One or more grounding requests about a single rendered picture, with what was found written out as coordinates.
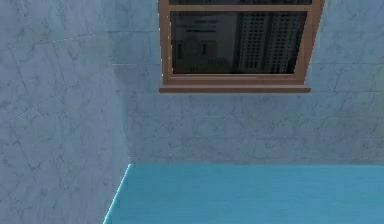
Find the brown wooden framed window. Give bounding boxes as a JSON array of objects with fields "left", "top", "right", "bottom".
[{"left": 157, "top": 0, "right": 326, "bottom": 94}]

